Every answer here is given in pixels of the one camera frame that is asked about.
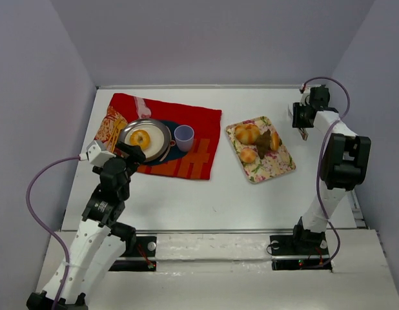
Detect metal tongs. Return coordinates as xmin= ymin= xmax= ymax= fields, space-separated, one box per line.
xmin=298 ymin=128 xmax=309 ymax=141

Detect orange ring donut bread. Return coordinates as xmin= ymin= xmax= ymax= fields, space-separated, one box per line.
xmin=129 ymin=130 xmax=150 ymax=150

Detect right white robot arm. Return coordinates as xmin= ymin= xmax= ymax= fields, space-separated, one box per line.
xmin=291 ymin=85 xmax=371 ymax=253

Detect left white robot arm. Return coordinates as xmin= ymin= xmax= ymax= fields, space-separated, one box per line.
xmin=26 ymin=140 xmax=146 ymax=309

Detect glazed oval bread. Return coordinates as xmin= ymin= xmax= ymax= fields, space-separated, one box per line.
xmin=270 ymin=132 xmax=280 ymax=152

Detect large knotted bread roll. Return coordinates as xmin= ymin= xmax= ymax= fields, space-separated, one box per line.
xmin=234 ymin=123 xmax=260 ymax=145

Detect round metal plate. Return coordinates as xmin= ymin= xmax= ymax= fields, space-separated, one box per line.
xmin=118 ymin=118 xmax=171 ymax=162

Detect dark blue oval mat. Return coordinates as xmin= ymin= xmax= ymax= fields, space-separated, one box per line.
xmin=145 ymin=120 xmax=188 ymax=166

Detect red patterned cloth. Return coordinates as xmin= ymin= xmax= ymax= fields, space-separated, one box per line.
xmin=94 ymin=93 xmax=222 ymax=180

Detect brown chocolate croissant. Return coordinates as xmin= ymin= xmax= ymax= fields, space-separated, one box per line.
xmin=254 ymin=130 xmax=272 ymax=160

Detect lavender plastic cup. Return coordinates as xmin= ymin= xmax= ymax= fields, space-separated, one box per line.
xmin=174 ymin=125 xmax=194 ymax=152

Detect floral serving tray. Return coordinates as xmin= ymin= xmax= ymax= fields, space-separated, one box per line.
xmin=225 ymin=116 xmax=296 ymax=183

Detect small round bun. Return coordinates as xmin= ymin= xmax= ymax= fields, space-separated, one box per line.
xmin=240 ymin=148 xmax=257 ymax=164

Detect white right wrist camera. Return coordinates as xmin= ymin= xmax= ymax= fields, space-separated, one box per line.
xmin=287 ymin=103 xmax=293 ymax=119

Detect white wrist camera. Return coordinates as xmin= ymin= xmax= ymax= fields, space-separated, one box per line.
xmin=287 ymin=103 xmax=293 ymax=119
xmin=86 ymin=140 xmax=116 ymax=167

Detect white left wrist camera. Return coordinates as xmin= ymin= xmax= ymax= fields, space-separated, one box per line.
xmin=86 ymin=140 xmax=116 ymax=167

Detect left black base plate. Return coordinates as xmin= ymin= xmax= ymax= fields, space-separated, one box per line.
xmin=109 ymin=235 xmax=157 ymax=272

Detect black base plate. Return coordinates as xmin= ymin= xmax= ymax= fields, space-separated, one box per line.
xmin=266 ymin=234 xmax=333 ymax=271
xmin=109 ymin=235 xmax=157 ymax=272

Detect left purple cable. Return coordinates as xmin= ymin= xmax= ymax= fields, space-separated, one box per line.
xmin=25 ymin=155 xmax=90 ymax=306

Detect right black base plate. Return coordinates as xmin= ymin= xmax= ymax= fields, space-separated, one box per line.
xmin=266 ymin=234 xmax=333 ymax=271

